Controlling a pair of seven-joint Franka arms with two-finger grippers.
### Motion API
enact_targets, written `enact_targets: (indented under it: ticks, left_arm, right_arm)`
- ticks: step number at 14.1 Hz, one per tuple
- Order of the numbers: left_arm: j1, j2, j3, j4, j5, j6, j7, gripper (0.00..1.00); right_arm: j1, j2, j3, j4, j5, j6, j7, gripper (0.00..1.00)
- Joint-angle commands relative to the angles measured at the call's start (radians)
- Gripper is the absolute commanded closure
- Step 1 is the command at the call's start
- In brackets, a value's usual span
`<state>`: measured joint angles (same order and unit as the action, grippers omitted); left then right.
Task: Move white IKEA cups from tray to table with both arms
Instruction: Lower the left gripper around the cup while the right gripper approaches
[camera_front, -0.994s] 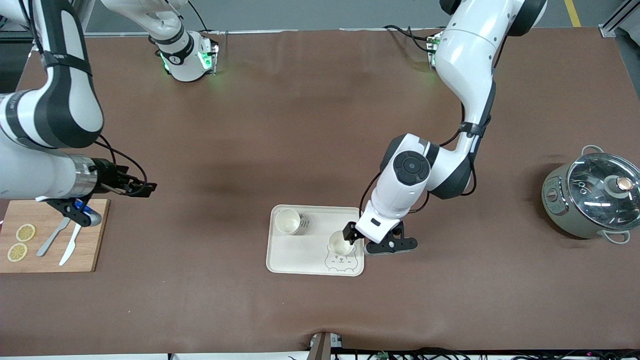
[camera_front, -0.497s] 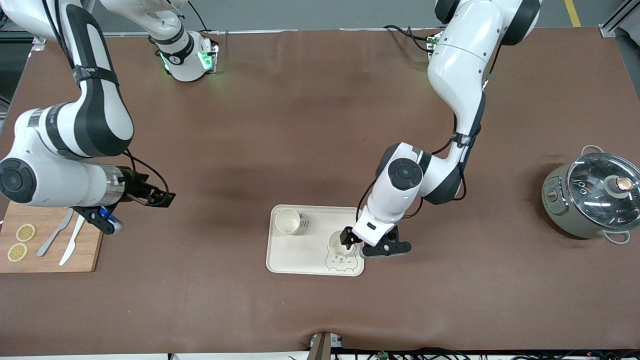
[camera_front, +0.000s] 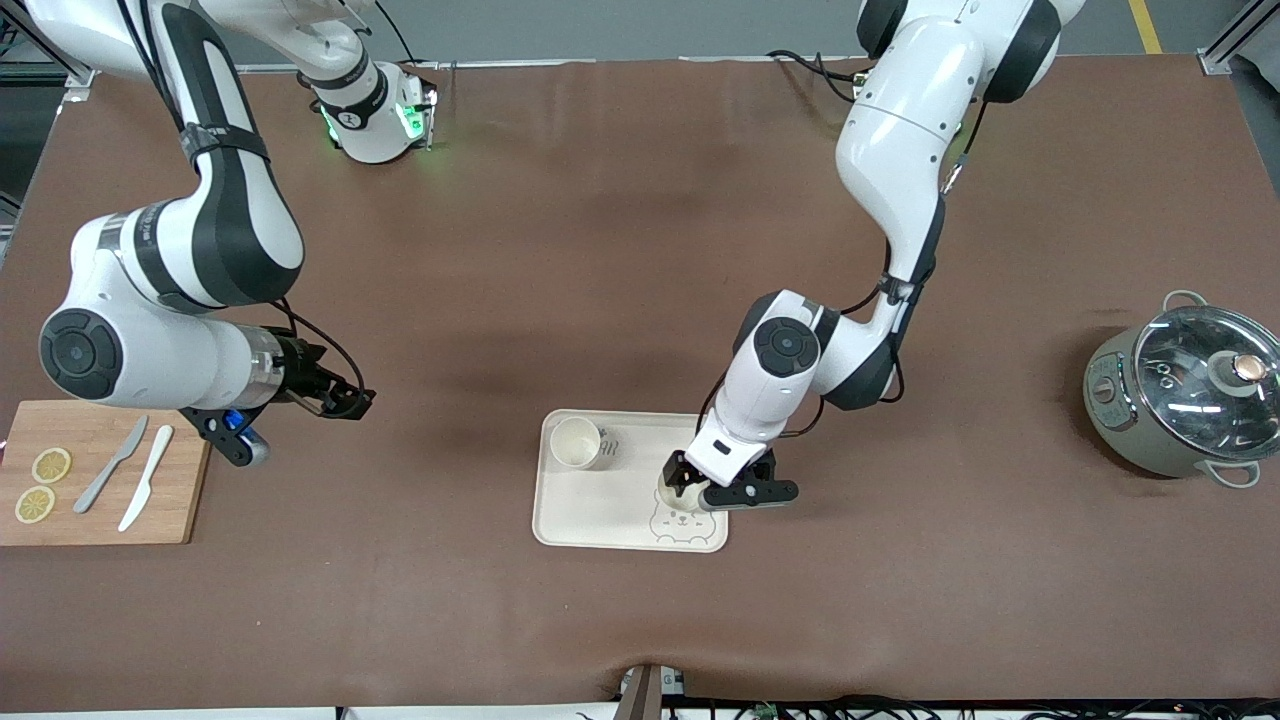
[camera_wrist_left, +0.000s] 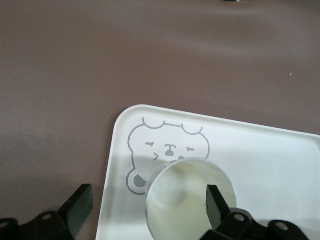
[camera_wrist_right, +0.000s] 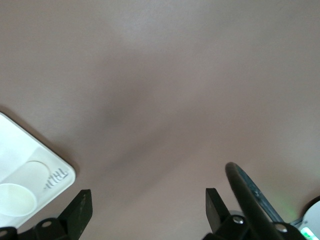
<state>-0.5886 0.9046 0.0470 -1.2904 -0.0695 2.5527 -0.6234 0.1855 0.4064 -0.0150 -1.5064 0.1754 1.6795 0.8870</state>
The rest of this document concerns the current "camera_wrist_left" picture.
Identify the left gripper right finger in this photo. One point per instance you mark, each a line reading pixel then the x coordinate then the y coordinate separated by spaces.
pixel 217 212

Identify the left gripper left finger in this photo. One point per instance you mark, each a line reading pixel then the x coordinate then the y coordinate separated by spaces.
pixel 75 215

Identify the white plastic cup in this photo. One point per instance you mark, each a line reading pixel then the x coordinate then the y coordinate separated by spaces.
pixel 180 200

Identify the cream tray with bear print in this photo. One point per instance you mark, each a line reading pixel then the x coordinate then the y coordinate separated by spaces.
pixel 262 162

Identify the brown table mat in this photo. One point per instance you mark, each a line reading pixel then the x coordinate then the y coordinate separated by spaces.
pixel 125 50

